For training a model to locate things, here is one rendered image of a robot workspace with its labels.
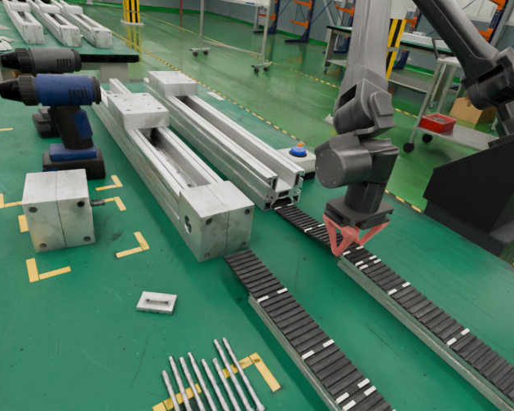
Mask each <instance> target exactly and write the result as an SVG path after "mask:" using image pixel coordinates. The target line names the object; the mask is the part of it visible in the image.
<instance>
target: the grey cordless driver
mask: <svg viewBox="0 0 514 411"><path fill-rule="evenodd" d="M0 63H1V64H2V67H3V68H7V69H14V70H19V71H21V73H32V71H34V73H40V74H64V73H74V70H75V71H76V72H80V70H81V69H82V62H81V58H80V55H79V53H78V51H76V49H74V48H72V49H71V50H70V49H69V48H63V47H29V49H28V50H26V48H16V49H15V50H14V51H11V52H7V53H3V54H0ZM48 108H50V106H45V107H43V106H40V107H38V113H33V116H32V119H33V124H34V125H35V128H36V130H37V132H38V133H39V134H40V136H41V137H42V138H50V137H56V136H60V133H59V131H58V128H57V125H56V123H52V122H51V119H50V117H49V114H48V112H47V109H48Z"/></svg>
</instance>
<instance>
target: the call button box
mask: <svg viewBox="0 0 514 411"><path fill-rule="evenodd" d="M306 151H307V150H306ZM277 152H279V153H280V154H281V155H283V156H284V157H286V158H288V159H289V160H291V161H292V162H294V163H295V164H296V165H297V166H299V167H301V168H302V169H304V170H305V174H304V176H302V175H301V176H300V177H301V178H302V179H304V180H308V179H314V178H315V174H316V172H315V160H316V156H315V155H314V154H312V153H310V152H309V151H307V152H306V154H305V155H303V156H300V155H295V154H293V153H292V152H291V151H290V148H286V149H280V150H277Z"/></svg>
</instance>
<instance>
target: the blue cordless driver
mask: <svg viewBox="0 0 514 411"><path fill-rule="evenodd" d="M0 96H1V98H3V99H8V100H14V101H18V102H22V103H24V104H25V105H26V106H38V105H39V104H42V106H43V107H45V106H50V108H48V109H47V112H48V114H49V117H50V119H51V122H52V123H56V125H57V128H58V131H59V133H60V137H61V139H62V142H63V143H62V144H50V145H49V151H45V152H43V154H42V172H50V171H56V172H57V171H61V170H80V169H85V171H86V180H92V179H103V178H105V176H106V173H105V166H104V158H103V155H102V152H101V150H100V148H97V147H96V146H95V143H94V142H93V141H92V138H91V136H92V135H93V131H92V129H91V124H90V122H89V119H88V116H87V114H86V110H85V109H83V108H80V106H83V105H92V102H95V103H96V104H100V102H102V96H101V89H100V81H99V78H96V76H95V75H92V76H91V77H88V75H87V74H37V77H33V75H32V74H20V75H19V76H18V78H15V79H11V80H7V81H4V82H0Z"/></svg>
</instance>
